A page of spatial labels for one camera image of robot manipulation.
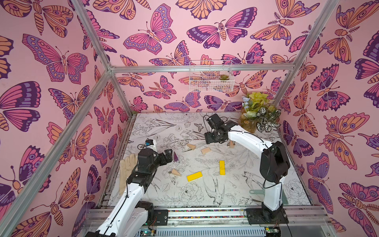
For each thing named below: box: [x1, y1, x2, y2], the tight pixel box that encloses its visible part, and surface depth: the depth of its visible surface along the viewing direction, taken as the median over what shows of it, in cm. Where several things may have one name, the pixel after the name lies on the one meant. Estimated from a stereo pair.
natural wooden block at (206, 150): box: [200, 147, 212, 155], surface depth 100 cm
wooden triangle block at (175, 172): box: [171, 168, 182, 177], surface depth 90 cm
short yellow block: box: [219, 160, 226, 176], surface depth 92 cm
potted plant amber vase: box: [238, 91, 282, 133], surface depth 96 cm
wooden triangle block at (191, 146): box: [186, 143, 196, 151], surface depth 102 cm
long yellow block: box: [186, 171, 203, 182], surface depth 89 cm
